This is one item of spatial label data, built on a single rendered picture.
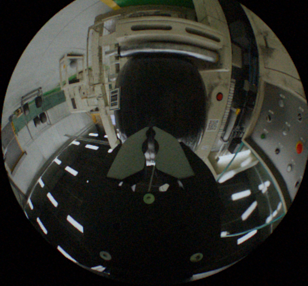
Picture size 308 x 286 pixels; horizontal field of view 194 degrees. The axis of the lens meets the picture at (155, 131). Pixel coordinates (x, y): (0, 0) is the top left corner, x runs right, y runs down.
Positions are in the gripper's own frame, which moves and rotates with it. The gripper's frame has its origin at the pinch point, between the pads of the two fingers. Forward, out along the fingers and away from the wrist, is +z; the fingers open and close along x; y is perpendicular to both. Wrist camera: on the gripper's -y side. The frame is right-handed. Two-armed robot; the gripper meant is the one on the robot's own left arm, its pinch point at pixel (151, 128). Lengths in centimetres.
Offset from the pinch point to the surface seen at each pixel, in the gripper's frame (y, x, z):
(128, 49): -17.4, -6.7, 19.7
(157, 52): -15.8, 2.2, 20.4
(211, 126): 15.2, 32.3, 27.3
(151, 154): 13.6, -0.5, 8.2
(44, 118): 38, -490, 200
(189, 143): 9.9, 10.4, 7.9
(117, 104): -1.1, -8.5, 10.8
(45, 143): 301, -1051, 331
